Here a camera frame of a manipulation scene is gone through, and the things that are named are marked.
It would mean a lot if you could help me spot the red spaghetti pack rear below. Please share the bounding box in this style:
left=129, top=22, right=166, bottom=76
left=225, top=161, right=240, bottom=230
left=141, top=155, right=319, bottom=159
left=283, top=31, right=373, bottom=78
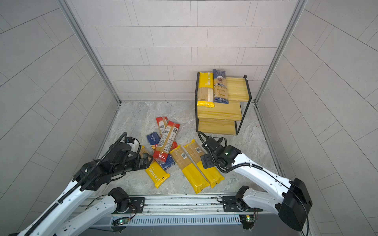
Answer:
left=156, top=117, right=169, bottom=136

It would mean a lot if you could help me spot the red spaghetti pack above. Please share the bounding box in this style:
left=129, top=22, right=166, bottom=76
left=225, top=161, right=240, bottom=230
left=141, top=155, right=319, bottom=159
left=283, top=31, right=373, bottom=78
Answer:
left=153, top=121, right=180, bottom=163
left=156, top=117, right=169, bottom=136

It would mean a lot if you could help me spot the yellow pastatime pasta pack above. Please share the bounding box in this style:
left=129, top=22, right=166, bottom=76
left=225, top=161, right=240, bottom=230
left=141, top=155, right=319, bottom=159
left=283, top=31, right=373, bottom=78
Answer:
left=140, top=146, right=170, bottom=188

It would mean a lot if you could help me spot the left circuit board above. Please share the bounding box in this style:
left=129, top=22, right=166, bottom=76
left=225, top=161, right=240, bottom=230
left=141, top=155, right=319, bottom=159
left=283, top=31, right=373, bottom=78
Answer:
left=112, top=217, right=130, bottom=226

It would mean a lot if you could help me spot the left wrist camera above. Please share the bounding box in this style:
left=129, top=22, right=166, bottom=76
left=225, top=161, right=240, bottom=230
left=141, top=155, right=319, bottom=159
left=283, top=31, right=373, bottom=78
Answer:
left=128, top=137, right=141, bottom=152

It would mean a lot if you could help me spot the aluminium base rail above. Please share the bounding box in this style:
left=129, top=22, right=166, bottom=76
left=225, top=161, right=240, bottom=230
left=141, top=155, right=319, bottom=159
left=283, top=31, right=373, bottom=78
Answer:
left=57, top=193, right=306, bottom=219

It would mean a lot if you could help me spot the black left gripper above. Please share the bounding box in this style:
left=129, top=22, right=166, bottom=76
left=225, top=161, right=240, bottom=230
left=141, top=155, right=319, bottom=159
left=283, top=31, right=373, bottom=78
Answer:
left=113, top=151, right=157, bottom=176

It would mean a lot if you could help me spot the dark blue pasta box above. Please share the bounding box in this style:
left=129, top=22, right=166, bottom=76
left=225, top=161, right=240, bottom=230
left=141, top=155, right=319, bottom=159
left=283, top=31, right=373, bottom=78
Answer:
left=146, top=131, right=176, bottom=171

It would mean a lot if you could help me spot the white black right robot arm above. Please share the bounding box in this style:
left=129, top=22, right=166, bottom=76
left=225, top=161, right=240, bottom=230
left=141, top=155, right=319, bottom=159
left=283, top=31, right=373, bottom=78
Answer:
left=197, top=131, right=313, bottom=236

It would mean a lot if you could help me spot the red spaghetti pack top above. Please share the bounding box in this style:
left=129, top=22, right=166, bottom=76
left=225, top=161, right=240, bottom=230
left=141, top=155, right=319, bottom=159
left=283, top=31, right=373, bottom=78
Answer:
left=153, top=121, right=180, bottom=163

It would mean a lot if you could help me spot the circuit board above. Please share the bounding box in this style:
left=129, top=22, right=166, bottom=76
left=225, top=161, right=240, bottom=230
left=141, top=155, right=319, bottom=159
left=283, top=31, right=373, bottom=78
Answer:
left=239, top=215, right=256, bottom=230
left=112, top=217, right=130, bottom=226

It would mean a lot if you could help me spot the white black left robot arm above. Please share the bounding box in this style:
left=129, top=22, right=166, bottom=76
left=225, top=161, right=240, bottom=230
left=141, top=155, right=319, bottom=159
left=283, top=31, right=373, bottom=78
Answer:
left=18, top=132, right=153, bottom=236

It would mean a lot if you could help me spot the blue clear spaghetti pack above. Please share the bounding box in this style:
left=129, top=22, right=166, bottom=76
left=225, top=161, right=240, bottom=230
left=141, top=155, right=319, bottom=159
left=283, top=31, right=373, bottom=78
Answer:
left=213, top=69, right=229, bottom=104

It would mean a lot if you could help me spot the yellow kraft pasta pack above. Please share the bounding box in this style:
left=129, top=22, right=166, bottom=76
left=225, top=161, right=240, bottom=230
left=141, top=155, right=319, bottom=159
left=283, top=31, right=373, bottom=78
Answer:
left=170, top=145, right=210, bottom=194
left=184, top=139, right=224, bottom=188

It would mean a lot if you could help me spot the wooden shelf black metal frame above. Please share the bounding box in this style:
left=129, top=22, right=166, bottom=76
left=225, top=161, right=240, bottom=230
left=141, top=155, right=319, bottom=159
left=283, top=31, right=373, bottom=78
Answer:
left=195, top=75, right=252, bottom=135

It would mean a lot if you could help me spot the yellow pasta pack wholewheat spaghetti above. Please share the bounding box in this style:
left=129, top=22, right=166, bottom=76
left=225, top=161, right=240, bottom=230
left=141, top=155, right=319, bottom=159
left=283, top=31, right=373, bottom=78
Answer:
left=197, top=72, right=215, bottom=108

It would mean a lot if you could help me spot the right circuit board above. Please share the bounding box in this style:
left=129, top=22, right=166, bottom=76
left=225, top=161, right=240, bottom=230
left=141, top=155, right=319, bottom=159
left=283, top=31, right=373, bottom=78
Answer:
left=239, top=215, right=256, bottom=230

